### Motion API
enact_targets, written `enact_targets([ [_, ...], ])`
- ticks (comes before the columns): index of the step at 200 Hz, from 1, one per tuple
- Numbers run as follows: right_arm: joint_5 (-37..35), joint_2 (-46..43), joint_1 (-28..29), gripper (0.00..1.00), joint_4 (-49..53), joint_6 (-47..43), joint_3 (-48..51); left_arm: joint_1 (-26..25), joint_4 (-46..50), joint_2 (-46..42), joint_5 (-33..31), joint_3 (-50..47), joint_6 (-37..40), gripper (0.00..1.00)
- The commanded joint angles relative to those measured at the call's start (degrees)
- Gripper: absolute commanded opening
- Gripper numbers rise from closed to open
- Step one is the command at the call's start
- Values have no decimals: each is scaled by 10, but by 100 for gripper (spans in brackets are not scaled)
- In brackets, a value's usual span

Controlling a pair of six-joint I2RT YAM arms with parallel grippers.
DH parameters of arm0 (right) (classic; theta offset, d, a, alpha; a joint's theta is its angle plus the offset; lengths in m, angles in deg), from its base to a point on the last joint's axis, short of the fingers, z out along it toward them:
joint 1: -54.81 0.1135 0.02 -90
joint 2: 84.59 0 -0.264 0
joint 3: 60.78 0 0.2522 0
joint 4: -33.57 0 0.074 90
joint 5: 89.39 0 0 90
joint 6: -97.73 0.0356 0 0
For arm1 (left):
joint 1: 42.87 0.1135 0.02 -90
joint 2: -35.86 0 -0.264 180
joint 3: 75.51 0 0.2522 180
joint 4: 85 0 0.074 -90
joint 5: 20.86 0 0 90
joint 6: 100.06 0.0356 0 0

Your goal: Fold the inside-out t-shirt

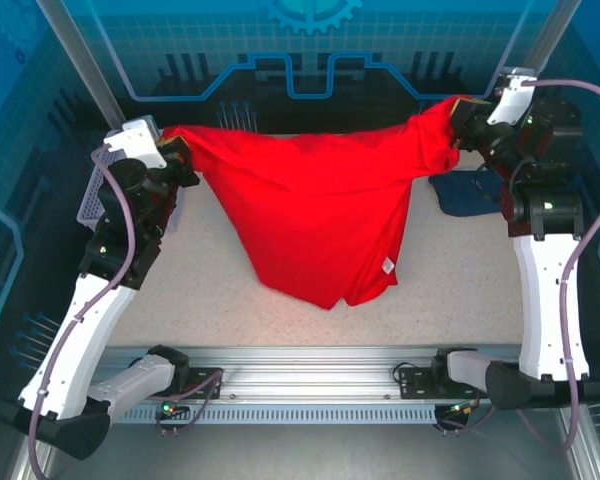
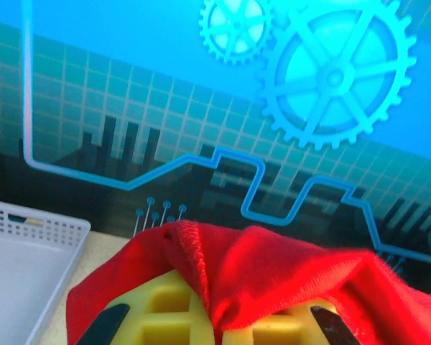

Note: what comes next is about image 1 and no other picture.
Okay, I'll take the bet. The red t-shirt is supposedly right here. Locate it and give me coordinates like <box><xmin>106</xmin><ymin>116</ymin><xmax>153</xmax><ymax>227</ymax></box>
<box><xmin>162</xmin><ymin>94</ymin><xmax>474</xmax><ymax>311</ymax></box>

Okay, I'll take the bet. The lavender plastic basket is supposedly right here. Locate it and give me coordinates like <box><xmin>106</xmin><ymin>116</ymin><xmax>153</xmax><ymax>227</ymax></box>
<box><xmin>76</xmin><ymin>147</ymin><xmax>184</xmax><ymax>236</ymax></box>

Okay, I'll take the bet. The navy blue folded cloth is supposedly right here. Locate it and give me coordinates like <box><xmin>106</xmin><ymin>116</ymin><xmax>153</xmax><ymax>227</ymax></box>
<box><xmin>428</xmin><ymin>167</ymin><xmax>506</xmax><ymax>219</ymax></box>

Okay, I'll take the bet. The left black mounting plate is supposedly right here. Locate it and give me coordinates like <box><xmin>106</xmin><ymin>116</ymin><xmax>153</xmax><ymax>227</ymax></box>
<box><xmin>179</xmin><ymin>367</ymin><xmax>225</xmax><ymax>401</ymax></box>

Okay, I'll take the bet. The black mounting plate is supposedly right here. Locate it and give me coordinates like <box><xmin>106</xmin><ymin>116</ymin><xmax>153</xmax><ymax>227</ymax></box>
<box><xmin>398</xmin><ymin>364</ymin><xmax>449</xmax><ymax>400</ymax></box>
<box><xmin>179</xmin><ymin>367</ymin><xmax>225</xmax><ymax>401</ymax></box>

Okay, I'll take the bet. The left small LED module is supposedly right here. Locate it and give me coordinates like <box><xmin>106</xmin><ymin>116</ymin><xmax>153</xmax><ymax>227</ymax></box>
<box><xmin>159</xmin><ymin>398</ymin><xmax>191</xmax><ymax>420</ymax></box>

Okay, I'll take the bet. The small led module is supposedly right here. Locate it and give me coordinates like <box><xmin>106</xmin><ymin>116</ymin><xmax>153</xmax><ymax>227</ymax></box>
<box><xmin>442</xmin><ymin>400</ymin><xmax>481</xmax><ymax>420</ymax></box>
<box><xmin>159</xmin><ymin>398</ymin><xmax>191</xmax><ymax>420</ymax></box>

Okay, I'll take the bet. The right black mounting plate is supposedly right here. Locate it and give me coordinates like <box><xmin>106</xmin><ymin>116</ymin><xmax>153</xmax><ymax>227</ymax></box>
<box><xmin>398</xmin><ymin>364</ymin><xmax>449</xmax><ymax>400</ymax></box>

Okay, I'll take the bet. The right small LED module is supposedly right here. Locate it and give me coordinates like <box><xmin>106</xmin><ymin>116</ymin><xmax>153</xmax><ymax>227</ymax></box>
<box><xmin>442</xmin><ymin>400</ymin><xmax>481</xmax><ymax>420</ymax></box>

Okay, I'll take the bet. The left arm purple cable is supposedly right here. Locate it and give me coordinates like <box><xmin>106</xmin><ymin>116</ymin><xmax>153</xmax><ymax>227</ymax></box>
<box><xmin>27</xmin><ymin>144</ymin><xmax>225</xmax><ymax>480</ymax></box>

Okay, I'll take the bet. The right aluminium frame post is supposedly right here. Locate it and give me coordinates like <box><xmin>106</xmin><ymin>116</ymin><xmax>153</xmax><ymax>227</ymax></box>
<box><xmin>494</xmin><ymin>0</ymin><xmax>584</xmax><ymax>101</ymax></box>

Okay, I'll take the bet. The aluminium frame post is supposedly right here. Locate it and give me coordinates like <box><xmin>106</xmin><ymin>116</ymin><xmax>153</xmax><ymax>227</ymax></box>
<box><xmin>35</xmin><ymin>0</ymin><xmax>127</xmax><ymax>132</ymax></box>
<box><xmin>494</xmin><ymin>0</ymin><xmax>584</xmax><ymax>101</ymax></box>

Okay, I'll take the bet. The left aluminium frame post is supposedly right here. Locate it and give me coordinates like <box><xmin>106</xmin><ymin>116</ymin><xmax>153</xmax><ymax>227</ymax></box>
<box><xmin>35</xmin><ymin>0</ymin><xmax>127</xmax><ymax>132</ymax></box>

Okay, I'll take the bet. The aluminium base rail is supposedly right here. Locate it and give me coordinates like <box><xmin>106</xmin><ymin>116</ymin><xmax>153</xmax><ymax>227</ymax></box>
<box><xmin>94</xmin><ymin>344</ymin><xmax>531</xmax><ymax>404</ymax></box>

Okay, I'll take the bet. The aluminium side frame rail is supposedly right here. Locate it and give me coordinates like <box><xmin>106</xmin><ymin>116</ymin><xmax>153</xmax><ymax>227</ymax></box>
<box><xmin>559</xmin><ymin>404</ymin><xmax>600</xmax><ymax>480</ymax></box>

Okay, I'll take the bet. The slotted grey cable duct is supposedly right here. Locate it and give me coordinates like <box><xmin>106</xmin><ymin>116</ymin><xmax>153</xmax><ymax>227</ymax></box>
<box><xmin>114</xmin><ymin>404</ymin><xmax>481</xmax><ymax>426</ymax></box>

